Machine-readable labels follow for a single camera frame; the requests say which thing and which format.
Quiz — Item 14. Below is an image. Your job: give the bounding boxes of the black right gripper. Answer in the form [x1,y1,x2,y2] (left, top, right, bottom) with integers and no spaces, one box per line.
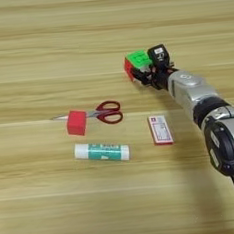
[129,56,182,94]

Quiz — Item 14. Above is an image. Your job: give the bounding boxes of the Rubik's cube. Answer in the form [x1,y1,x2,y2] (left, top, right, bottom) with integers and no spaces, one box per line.
[121,48,155,83]

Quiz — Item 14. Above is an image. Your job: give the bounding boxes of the red handled scissors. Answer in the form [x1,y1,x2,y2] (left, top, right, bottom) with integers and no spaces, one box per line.
[49,98,126,131]

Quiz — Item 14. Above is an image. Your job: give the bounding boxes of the small red white card box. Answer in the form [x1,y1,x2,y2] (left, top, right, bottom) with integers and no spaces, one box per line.
[146,113,176,147]

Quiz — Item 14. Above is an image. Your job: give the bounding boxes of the red cube block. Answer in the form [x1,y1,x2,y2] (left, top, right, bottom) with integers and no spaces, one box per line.
[64,108,90,138]

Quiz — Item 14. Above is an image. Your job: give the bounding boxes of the small black box white label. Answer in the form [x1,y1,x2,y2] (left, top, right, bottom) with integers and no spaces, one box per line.
[146,42,172,71]

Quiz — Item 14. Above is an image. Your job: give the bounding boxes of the white green glue stick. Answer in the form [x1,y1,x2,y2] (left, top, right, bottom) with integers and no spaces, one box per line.
[72,138,132,167]

